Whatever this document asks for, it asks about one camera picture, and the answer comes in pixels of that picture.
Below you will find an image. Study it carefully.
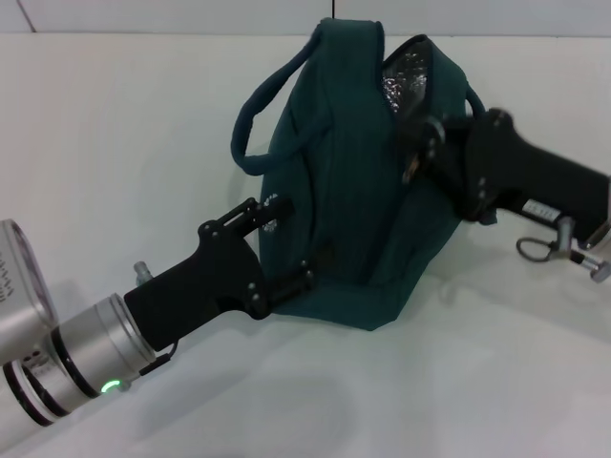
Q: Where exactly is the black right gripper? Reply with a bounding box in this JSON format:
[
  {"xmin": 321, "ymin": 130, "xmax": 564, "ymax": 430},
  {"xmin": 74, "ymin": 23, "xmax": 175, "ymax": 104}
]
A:
[{"xmin": 404, "ymin": 107, "xmax": 611, "ymax": 240}]

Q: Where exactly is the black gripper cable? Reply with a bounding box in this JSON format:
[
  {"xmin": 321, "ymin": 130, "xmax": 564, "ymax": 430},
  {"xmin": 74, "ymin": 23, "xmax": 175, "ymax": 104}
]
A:
[
  {"xmin": 516, "ymin": 216, "xmax": 611, "ymax": 283},
  {"xmin": 137, "ymin": 340, "xmax": 180, "ymax": 377}
]

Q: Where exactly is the dark teal insulated lunch bag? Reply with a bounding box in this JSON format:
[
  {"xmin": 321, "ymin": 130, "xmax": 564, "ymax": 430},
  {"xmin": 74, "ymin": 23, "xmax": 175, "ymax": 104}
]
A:
[{"xmin": 229, "ymin": 17, "xmax": 500, "ymax": 334}]

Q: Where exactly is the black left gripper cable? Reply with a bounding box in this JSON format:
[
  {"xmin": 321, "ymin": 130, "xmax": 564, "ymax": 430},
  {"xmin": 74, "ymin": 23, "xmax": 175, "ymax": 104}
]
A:
[{"xmin": 137, "ymin": 340, "xmax": 180, "ymax": 377}]

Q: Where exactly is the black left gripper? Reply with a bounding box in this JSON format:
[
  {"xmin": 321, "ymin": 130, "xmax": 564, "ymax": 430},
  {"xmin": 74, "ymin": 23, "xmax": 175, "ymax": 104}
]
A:
[{"xmin": 122, "ymin": 197, "xmax": 336, "ymax": 350}]

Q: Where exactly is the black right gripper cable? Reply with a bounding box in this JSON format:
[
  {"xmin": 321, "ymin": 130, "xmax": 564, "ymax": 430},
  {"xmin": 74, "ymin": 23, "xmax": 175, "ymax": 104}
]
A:
[{"xmin": 516, "ymin": 216, "xmax": 611, "ymax": 283}]

